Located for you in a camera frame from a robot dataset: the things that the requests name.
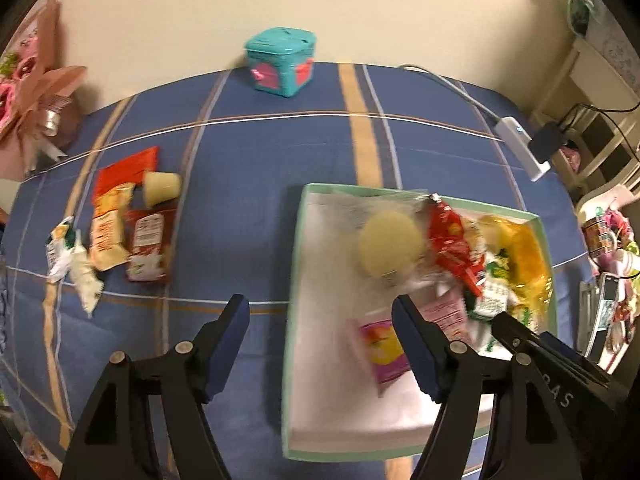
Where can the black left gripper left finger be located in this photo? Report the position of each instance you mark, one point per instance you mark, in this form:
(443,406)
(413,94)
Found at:
(114,438)

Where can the green white snack packet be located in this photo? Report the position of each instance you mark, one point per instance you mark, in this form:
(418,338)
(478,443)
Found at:
(497,297)

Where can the cream orange snack packet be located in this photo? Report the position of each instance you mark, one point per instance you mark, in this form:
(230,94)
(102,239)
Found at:
(107,247)

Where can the yellow translucent snack packet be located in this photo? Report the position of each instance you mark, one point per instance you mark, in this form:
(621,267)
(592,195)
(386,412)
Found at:
(519,253)

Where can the dark red snack packet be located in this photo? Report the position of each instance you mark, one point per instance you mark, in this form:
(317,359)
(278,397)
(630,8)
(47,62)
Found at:
(150,245)

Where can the red white snack packet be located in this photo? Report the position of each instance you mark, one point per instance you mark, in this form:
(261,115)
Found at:
(459,251)

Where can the smartphone on stand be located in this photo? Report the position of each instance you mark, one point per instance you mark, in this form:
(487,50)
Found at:
(598,331)

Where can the pink fruit snack packet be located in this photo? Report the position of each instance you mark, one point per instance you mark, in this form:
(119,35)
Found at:
(378,349)

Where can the white tray with green rim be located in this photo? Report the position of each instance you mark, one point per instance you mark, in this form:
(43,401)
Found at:
(332,411)

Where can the blue plaid tablecloth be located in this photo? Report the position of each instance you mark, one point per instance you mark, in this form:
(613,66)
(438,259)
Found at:
(249,155)

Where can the colourful toy pile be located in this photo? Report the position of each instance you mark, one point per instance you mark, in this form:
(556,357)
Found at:
(613,247)

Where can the red patterned snack packet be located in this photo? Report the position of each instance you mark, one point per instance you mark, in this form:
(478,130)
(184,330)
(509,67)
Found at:
(128,170)

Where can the white power strip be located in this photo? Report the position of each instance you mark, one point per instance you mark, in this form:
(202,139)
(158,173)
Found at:
(517,139)

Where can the black power adapter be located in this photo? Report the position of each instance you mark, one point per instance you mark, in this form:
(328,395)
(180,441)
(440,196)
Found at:
(546,141)

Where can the white shelf unit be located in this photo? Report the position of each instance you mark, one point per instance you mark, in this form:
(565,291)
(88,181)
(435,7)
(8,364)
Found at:
(594,99)

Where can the pink flower bouquet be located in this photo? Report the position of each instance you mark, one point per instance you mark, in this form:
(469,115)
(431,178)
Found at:
(39,115)

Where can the teal toy box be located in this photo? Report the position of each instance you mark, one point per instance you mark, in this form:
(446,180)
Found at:
(281,59)

